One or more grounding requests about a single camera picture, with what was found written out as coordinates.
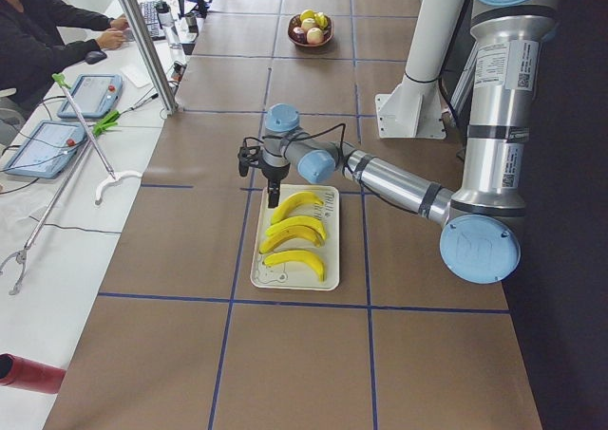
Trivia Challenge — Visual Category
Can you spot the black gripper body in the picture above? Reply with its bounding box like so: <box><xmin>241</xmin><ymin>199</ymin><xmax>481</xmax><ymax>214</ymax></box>
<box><xmin>262</xmin><ymin>161</ymin><xmax>290</xmax><ymax>191</ymax></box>

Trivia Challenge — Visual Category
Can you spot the yellow banana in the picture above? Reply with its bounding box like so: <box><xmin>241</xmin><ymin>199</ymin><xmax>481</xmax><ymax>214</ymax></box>
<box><xmin>265</xmin><ymin>215</ymin><xmax>327</xmax><ymax>240</ymax></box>
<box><xmin>258</xmin><ymin>226</ymin><xmax>323</xmax><ymax>254</ymax></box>
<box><xmin>271</xmin><ymin>191</ymin><xmax>324</xmax><ymax>225</ymax></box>
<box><xmin>262</xmin><ymin>250</ymin><xmax>325</xmax><ymax>282</ymax></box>

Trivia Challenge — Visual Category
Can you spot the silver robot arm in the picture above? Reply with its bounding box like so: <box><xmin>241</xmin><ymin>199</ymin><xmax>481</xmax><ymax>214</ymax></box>
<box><xmin>239</xmin><ymin>0</ymin><xmax>559</xmax><ymax>284</ymax></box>

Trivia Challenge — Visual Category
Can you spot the brown wicker basket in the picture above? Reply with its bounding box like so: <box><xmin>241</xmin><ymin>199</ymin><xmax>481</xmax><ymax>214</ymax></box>
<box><xmin>287</xmin><ymin>15</ymin><xmax>333</xmax><ymax>48</ymax></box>

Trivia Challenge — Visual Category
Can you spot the cream bear print tray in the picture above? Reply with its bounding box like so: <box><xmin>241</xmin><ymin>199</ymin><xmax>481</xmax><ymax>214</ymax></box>
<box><xmin>250</xmin><ymin>184</ymin><xmax>340</xmax><ymax>290</ymax></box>

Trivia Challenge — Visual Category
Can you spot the pink peach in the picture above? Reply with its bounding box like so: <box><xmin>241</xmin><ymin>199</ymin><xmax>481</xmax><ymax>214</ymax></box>
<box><xmin>307</xmin><ymin>28</ymin><xmax>325</xmax><ymax>46</ymax></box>

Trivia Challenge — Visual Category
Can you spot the yellow star fruit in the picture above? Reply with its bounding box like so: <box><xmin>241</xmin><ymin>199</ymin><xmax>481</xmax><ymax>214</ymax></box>
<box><xmin>313</xmin><ymin>11</ymin><xmax>329</xmax><ymax>29</ymax></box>

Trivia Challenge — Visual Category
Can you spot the yellow lemon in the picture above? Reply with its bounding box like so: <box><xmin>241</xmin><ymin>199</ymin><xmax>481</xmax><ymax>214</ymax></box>
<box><xmin>299</xmin><ymin>9</ymin><xmax>315</xmax><ymax>22</ymax></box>

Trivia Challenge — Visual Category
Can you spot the green clamp tool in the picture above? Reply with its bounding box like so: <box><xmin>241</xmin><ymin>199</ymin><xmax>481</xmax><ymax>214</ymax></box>
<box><xmin>92</xmin><ymin>110</ymin><xmax>121</xmax><ymax>137</ymax></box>

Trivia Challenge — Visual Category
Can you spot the metal cup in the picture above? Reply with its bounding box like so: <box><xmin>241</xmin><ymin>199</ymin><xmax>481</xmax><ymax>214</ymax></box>
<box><xmin>184</xmin><ymin>12</ymin><xmax>199</xmax><ymax>33</ymax></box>

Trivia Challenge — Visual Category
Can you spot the clear water bottle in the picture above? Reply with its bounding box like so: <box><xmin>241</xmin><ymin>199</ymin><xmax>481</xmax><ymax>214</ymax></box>
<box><xmin>155</xmin><ymin>0</ymin><xmax>182</xmax><ymax>50</ymax></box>

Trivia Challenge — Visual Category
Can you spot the long reacher grabber grey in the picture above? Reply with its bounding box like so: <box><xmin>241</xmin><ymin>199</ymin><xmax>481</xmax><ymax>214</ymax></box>
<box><xmin>1</xmin><ymin>140</ymin><xmax>92</xmax><ymax>296</ymax></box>

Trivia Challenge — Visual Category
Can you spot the black computer mouse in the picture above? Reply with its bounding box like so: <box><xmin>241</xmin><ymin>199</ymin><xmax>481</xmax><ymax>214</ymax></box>
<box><xmin>85</xmin><ymin>50</ymin><xmax>107</xmax><ymax>65</ymax></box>

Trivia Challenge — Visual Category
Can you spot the lower teach pendant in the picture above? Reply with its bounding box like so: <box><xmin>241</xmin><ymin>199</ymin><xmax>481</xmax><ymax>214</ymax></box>
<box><xmin>2</xmin><ymin>121</ymin><xmax>87</xmax><ymax>178</ymax></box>

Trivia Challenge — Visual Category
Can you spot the long reacher grabber white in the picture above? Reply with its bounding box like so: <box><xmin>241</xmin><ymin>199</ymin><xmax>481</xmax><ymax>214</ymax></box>
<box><xmin>52</xmin><ymin>73</ymin><xmax>143</xmax><ymax>205</ymax></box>

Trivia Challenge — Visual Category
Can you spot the seated person dark jacket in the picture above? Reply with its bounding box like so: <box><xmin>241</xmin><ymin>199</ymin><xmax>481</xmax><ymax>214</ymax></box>
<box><xmin>1</xmin><ymin>0</ymin><xmax>128</xmax><ymax>109</ymax></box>

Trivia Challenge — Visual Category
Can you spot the red fire extinguisher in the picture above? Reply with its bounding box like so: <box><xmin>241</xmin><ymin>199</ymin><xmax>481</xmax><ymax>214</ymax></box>
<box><xmin>1</xmin><ymin>353</ymin><xmax>66</xmax><ymax>394</ymax></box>

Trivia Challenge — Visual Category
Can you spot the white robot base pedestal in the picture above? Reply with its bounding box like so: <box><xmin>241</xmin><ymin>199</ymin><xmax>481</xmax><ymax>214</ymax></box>
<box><xmin>375</xmin><ymin>0</ymin><xmax>465</xmax><ymax>140</ymax></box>

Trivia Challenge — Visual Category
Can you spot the aluminium frame post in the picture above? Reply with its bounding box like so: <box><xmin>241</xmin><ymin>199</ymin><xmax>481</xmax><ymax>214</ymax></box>
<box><xmin>118</xmin><ymin>0</ymin><xmax>178</xmax><ymax>116</ymax></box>

